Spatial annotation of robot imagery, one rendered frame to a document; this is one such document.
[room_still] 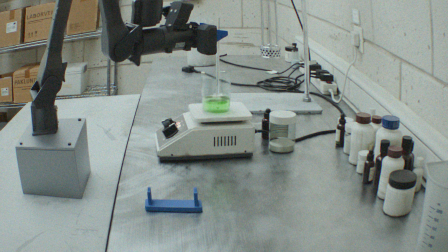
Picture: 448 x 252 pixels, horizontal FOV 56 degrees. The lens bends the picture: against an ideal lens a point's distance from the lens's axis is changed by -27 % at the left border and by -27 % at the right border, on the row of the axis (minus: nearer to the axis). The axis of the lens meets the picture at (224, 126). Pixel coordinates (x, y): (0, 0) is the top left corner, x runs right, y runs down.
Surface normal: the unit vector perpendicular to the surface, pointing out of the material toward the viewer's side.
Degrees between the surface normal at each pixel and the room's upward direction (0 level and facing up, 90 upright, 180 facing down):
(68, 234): 0
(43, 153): 90
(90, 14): 89
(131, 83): 90
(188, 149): 90
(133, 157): 0
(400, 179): 0
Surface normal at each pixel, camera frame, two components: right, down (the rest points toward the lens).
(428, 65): -1.00, 0.02
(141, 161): 0.00, -0.96
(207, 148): 0.16, 0.28
